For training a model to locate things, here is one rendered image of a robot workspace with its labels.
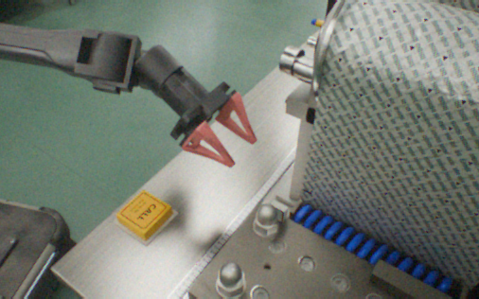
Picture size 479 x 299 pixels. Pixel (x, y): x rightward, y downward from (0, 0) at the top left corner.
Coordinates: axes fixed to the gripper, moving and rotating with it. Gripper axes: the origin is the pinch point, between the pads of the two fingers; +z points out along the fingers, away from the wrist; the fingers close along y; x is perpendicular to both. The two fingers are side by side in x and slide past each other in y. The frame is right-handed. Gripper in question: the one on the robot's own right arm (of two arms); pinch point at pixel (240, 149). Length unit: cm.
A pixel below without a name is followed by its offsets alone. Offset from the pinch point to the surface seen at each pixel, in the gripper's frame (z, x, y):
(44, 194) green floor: -49, -153, -9
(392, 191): 15.4, 16.6, 1.0
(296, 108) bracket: 1.4, 8.0, -6.5
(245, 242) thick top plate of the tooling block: 8.8, 1.6, 11.2
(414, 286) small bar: 25.0, 13.2, 5.9
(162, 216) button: -1.3, -16.9, 9.4
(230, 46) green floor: -53, -155, -172
